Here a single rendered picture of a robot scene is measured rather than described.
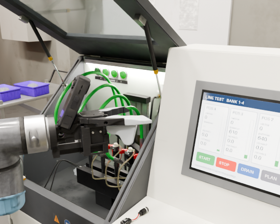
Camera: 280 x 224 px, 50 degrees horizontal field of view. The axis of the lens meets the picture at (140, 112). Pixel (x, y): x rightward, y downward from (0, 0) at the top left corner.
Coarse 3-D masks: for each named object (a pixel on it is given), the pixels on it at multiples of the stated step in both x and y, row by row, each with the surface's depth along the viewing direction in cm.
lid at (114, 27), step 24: (0, 0) 125; (24, 0) 121; (48, 0) 114; (72, 0) 107; (96, 0) 101; (120, 0) 92; (144, 0) 92; (48, 24) 142; (72, 24) 132; (96, 24) 123; (120, 24) 115; (144, 24) 99; (168, 24) 106; (72, 48) 164; (96, 48) 150; (120, 48) 138; (144, 48) 128; (168, 48) 119
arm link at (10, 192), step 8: (8, 168) 57; (16, 168) 58; (0, 176) 56; (8, 176) 57; (16, 176) 58; (0, 184) 56; (8, 184) 57; (16, 184) 59; (0, 192) 57; (8, 192) 58; (16, 192) 59; (24, 192) 61; (0, 200) 57; (8, 200) 58; (16, 200) 59; (24, 200) 62; (0, 208) 58; (8, 208) 59; (16, 208) 60
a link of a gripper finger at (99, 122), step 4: (88, 120) 59; (92, 120) 59; (96, 120) 59; (100, 120) 58; (104, 120) 58; (108, 120) 58; (112, 120) 58; (116, 120) 58; (120, 120) 58; (96, 124) 59; (100, 124) 58; (104, 124) 58; (108, 124) 58; (112, 124) 59; (116, 124) 59; (120, 124) 59; (124, 124) 59
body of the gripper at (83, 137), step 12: (48, 120) 58; (84, 120) 59; (60, 132) 61; (72, 132) 61; (84, 132) 60; (96, 132) 61; (60, 144) 60; (72, 144) 61; (84, 144) 60; (96, 144) 61
